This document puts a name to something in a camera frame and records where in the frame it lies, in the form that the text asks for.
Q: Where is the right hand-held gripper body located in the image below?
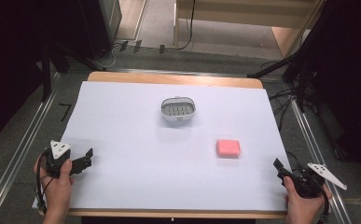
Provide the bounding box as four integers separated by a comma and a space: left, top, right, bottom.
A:
288, 161, 349, 199

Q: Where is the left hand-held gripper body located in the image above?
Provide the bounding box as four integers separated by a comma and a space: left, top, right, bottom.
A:
45, 139, 83, 179

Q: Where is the person's right hand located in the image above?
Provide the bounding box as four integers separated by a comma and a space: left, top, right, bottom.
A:
282, 175, 334, 224

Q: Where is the person's left hand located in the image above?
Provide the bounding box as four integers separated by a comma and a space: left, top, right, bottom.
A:
33, 153, 76, 217

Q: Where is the pink soap bar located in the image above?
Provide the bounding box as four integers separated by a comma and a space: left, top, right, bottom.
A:
215, 138, 242, 159

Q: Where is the white paper sheet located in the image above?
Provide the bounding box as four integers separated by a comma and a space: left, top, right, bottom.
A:
32, 80, 292, 213

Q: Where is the white soap dish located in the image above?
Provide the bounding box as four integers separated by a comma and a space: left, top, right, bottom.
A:
160, 95, 197, 122

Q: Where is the black curtain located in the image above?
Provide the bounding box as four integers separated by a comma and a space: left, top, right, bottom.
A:
0, 0, 111, 149
305, 0, 361, 183

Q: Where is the grey cabinet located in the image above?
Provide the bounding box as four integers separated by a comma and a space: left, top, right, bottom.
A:
98, 0, 123, 43

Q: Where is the light wooden cabinet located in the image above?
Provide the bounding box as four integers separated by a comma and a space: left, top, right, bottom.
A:
172, 0, 326, 59

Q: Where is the silver floor rail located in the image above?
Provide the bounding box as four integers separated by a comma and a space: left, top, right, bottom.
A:
288, 96, 354, 224
0, 73, 61, 224

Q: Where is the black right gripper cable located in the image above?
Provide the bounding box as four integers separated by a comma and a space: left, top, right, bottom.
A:
317, 181, 331, 224

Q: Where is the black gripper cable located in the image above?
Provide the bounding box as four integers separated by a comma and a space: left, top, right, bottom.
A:
35, 148, 54, 216
317, 181, 331, 224

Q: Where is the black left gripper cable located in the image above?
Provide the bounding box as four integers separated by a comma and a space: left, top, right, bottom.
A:
35, 148, 54, 216

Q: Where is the black floor cables bundle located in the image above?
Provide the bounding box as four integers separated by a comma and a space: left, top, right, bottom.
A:
260, 60, 312, 132

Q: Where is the black metal stand post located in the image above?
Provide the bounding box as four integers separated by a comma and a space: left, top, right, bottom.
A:
40, 43, 53, 103

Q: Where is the white floor cable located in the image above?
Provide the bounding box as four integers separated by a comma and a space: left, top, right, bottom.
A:
90, 43, 123, 70

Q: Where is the black metal frame stand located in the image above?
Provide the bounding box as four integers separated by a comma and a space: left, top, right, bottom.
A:
246, 0, 335, 113

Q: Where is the black hanging cable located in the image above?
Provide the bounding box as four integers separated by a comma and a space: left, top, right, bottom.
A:
165, 0, 197, 52

